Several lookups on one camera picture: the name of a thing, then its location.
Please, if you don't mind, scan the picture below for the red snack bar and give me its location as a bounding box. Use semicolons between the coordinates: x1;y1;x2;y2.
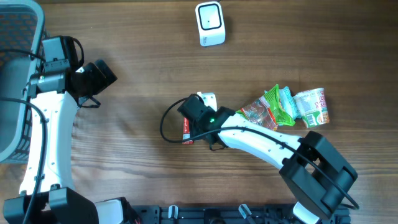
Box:
182;118;194;144

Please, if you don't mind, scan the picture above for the green gummy candy bag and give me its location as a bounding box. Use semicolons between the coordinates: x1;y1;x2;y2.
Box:
236;84;295;131

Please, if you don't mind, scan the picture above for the grey plastic shopping basket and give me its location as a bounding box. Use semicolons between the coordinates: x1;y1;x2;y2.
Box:
1;0;49;164

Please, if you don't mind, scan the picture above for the light blue tissue pack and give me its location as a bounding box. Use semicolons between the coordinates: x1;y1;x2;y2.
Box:
262;84;301;126

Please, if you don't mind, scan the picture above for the cup noodle container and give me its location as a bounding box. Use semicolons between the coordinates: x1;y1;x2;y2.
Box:
293;88;330;128

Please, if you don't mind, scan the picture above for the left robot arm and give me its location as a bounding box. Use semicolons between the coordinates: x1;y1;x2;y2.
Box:
3;36;137;223

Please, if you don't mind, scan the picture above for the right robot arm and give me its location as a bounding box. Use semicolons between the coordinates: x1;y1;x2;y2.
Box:
178;95;359;223

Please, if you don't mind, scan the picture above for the white barcode scanner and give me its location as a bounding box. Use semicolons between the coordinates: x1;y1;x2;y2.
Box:
195;1;226;47

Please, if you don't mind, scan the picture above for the left camera black cable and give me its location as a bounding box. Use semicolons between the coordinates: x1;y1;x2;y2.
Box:
0;48;49;224

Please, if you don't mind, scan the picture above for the camera black cable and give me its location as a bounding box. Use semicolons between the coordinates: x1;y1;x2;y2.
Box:
0;48;49;224
159;93;361;210

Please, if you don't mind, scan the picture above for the right camera black cable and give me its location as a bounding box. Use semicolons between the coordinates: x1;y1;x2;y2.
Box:
159;93;361;210

